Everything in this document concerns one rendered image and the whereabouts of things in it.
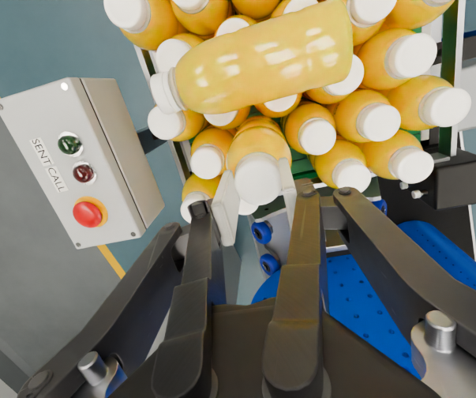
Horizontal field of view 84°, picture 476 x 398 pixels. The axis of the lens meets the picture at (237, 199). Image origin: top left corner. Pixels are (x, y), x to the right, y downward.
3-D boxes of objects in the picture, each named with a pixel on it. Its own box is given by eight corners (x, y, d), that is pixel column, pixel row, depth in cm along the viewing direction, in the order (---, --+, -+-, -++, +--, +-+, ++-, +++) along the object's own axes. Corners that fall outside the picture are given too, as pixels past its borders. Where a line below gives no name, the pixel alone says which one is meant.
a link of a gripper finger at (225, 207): (234, 245, 17) (223, 247, 17) (240, 200, 23) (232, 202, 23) (221, 203, 16) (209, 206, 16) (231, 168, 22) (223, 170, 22)
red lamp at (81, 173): (81, 182, 32) (75, 186, 31) (73, 166, 32) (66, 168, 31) (97, 178, 32) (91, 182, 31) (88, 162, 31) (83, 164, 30)
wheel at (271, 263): (275, 282, 50) (282, 276, 51) (270, 263, 49) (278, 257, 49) (260, 272, 54) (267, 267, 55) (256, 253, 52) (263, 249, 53)
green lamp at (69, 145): (67, 155, 31) (61, 158, 30) (58, 137, 30) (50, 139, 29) (84, 151, 31) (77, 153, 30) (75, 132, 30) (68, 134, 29)
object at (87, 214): (85, 226, 35) (80, 230, 34) (72, 202, 34) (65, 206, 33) (109, 221, 34) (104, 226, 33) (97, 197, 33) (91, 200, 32)
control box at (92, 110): (113, 216, 46) (74, 251, 36) (54, 96, 38) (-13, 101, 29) (166, 205, 44) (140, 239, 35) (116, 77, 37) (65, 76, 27)
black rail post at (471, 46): (427, 66, 42) (462, 63, 34) (427, 45, 40) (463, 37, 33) (442, 62, 41) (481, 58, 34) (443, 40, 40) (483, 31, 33)
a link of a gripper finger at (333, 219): (300, 213, 14) (361, 202, 13) (291, 179, 18) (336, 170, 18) (305, 238, 14) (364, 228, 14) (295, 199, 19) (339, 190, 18)
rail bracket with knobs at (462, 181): (391, 189, 50) (421, 214, 41) (390, 152, 47) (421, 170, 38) (449, 178, 48) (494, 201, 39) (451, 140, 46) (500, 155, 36)
